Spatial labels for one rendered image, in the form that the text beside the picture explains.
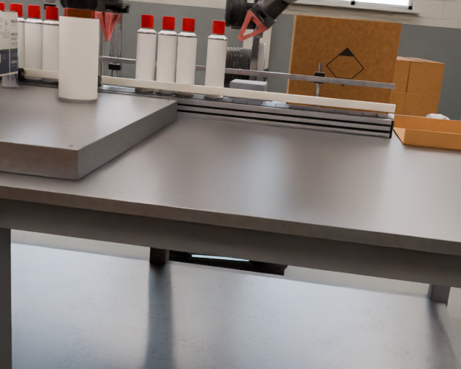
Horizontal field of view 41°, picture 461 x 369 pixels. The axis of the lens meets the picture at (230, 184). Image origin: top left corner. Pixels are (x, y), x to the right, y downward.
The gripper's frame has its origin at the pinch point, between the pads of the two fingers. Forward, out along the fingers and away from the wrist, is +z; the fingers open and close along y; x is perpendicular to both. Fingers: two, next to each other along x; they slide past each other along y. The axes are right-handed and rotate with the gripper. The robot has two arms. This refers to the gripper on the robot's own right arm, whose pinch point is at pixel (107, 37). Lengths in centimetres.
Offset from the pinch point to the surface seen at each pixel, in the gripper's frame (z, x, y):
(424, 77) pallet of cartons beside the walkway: 27, 351, 139
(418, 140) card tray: 18, -7, 81
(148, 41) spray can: 0.2, 3.6, 10.0
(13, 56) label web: 5.6, -14.7, -18.7
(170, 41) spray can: -0.3, 3.8, 15.9
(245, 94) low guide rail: 11.6, 1.8, 37.2
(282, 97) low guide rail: 11.5, 1.7, 46.8
